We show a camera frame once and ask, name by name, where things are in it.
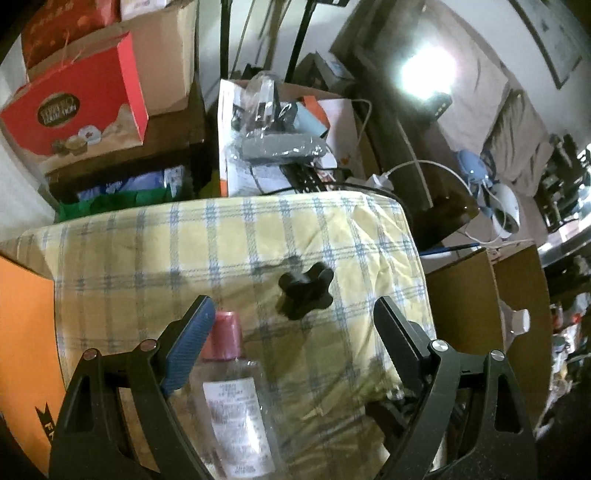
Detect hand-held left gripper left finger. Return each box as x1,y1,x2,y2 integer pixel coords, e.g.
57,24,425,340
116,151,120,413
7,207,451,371
48,295,217,480

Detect yellow plaid tablecloth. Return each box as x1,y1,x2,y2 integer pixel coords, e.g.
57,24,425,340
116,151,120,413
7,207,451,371
0,193,437,480

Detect red gift box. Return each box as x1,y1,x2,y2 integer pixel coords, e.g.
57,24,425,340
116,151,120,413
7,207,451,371
0,31,149,174

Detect black remote control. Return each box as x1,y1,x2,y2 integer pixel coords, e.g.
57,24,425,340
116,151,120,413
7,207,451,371
281,164,333,192

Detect bright lamp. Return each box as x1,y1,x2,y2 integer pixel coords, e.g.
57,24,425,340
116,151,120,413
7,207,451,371
397,44,458,100

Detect beige covered sofa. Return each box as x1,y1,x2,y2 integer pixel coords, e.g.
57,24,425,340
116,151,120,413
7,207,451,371
330,0,555,199

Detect black star knob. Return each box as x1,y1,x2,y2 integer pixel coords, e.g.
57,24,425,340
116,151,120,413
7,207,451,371
277,262,335,321

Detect dark wooden side table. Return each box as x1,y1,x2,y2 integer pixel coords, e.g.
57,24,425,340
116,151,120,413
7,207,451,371
46,115,208,204

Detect white open box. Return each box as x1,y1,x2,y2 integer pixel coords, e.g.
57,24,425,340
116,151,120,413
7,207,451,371
217,78,365,199

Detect brown cardboard box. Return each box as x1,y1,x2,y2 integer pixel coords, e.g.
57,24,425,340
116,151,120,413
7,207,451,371
422,244,555,444

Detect green cloth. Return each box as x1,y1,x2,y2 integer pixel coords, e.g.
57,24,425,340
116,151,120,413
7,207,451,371
55,187,195,222

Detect clear plastic bag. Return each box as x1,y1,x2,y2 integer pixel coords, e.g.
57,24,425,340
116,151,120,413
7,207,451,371
242,71,282,125

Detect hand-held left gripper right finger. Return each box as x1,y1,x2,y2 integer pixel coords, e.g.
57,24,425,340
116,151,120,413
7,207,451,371
373,296,539,480

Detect bottle with white cap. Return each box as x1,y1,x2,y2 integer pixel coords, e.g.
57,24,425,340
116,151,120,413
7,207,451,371
501,305,532,342

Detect framed wall picture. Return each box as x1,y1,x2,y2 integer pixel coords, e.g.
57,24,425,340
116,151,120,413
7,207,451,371
510,0,585,90

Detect white desk fan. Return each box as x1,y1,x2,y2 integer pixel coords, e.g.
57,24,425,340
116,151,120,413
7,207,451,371
482,185,522,241

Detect black tripod legs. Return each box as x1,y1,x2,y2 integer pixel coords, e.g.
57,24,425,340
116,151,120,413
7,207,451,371
219,0,319,84

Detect large plain cardboard box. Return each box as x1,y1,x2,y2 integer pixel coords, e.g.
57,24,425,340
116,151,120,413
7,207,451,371
25,0,199,116

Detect dark red patterned box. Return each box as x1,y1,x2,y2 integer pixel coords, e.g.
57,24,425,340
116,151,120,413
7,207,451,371
21,0,122,68

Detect cluttered dark shelf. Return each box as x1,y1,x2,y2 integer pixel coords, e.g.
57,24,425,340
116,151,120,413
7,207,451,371
538,134,591,232

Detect grey item in plastic bag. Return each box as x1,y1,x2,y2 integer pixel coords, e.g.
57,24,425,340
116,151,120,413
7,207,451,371
240,129,331,162

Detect white cable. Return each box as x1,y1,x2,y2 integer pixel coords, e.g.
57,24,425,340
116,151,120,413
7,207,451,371
383,159,472,185

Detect clear bottle with pink cap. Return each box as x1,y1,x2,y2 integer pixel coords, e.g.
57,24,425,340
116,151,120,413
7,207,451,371
168,310,287,480

